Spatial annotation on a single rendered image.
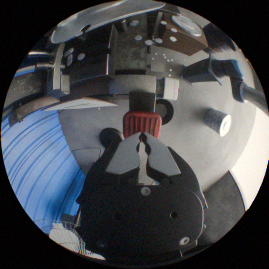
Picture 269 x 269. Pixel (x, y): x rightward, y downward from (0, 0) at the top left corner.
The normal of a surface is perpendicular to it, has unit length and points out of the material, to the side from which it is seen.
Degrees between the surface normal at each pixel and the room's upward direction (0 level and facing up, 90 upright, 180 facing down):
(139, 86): 0
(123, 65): 0
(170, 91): 0
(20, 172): 90
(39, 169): 90
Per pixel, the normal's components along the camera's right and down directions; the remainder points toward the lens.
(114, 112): -0.04, 0.47
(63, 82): 1.00, 0.05
